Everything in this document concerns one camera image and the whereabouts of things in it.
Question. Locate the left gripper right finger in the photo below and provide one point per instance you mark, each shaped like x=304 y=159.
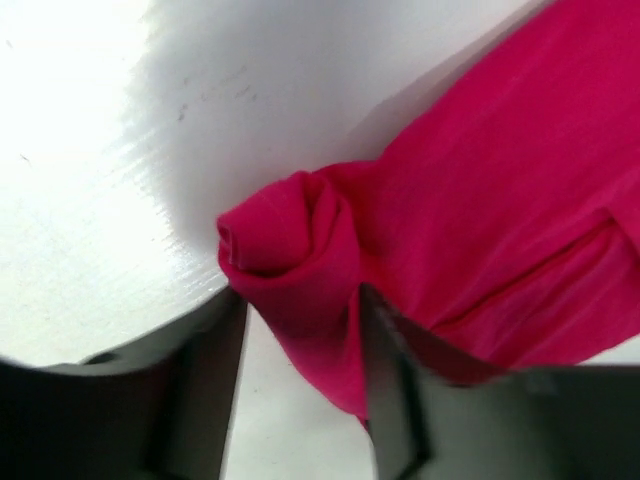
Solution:
x=435 y=412

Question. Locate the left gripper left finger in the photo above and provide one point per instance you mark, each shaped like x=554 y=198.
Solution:
x=157 y=407

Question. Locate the magenta t shirt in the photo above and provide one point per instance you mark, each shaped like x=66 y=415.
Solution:
x=504 y=220

